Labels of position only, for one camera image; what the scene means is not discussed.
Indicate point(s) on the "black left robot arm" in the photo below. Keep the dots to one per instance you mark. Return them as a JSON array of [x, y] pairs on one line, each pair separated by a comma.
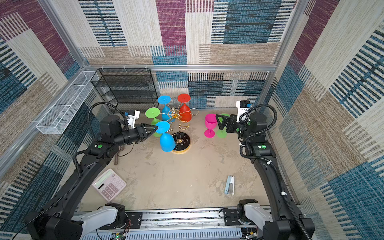
[[55, 219]]

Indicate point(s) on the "blue wine glass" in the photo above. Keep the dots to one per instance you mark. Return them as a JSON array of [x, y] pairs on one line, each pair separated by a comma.
[[167, 141], [165, 100]]

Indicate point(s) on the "blue back wine glass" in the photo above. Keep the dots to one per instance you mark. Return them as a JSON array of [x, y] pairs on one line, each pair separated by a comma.
[[165, 100]]

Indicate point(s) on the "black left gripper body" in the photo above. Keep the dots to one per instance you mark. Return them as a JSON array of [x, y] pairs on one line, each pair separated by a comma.
[[133, 136]]

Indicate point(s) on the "silver stapler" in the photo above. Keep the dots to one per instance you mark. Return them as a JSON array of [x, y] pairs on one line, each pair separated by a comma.
[[230, 183]]

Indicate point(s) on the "green front wine glass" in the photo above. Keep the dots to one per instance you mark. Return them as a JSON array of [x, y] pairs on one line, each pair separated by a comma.
[[222, 133]]

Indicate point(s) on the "white mesh wall basket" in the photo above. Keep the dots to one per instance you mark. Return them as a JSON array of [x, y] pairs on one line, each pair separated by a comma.
[[59, 116]]

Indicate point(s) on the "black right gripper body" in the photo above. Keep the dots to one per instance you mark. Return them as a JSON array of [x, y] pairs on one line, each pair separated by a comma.
[[234, 127]]

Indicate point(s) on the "pink wine glass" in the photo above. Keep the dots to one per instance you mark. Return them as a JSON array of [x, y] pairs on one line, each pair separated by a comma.
[[211, 123]]

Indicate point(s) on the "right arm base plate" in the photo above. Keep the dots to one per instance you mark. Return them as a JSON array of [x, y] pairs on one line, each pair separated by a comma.
[[231, 217]]

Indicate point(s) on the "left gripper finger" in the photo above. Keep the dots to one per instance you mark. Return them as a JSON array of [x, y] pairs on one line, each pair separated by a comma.
[[149, 131], [149, 127]]

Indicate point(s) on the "green wine glass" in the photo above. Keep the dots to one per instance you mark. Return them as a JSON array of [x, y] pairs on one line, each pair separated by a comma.
[[153, 113], [222, 133]]

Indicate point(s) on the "green back wine glass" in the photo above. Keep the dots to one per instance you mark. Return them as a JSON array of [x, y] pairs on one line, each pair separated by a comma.
[[153, 113]]

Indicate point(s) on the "blue front wine glass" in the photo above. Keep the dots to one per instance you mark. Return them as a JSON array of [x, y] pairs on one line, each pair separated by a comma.
[[167, 141]]

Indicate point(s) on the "gold wine glass rack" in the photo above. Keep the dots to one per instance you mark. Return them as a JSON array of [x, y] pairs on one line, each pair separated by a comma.
[[182, 139]]

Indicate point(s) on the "aluminium mounting rail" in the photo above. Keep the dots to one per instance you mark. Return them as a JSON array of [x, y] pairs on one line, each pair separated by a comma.
[[179, 224]]

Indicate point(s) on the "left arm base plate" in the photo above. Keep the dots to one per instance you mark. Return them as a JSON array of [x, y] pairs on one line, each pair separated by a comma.
[[131, 220]]

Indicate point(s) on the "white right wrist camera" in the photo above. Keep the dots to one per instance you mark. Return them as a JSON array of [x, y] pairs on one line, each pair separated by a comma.
[[242, 107]]

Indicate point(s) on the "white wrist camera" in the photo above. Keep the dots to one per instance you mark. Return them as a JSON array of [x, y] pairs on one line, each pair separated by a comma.
[[132, 116], [242, 107]]

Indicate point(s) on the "black wire shelf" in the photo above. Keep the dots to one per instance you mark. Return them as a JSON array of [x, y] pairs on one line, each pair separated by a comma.
[[127, 89]]

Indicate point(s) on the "red wine glass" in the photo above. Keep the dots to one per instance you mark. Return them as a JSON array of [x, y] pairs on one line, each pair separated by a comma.
[[185, 111]]

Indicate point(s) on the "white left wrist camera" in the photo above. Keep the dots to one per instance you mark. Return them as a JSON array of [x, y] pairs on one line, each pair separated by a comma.
[[132, 116]]

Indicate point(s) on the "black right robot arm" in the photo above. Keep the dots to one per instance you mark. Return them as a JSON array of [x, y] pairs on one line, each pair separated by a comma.
[[284, 221]]

